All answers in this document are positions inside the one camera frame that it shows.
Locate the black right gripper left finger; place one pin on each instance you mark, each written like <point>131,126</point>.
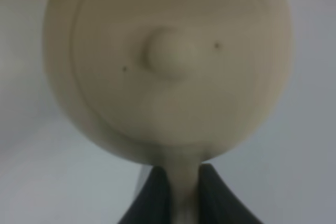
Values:
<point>153,203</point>

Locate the beige teapot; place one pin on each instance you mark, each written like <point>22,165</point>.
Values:
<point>169,83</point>

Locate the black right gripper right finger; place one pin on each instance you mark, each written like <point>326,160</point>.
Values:
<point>216,203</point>

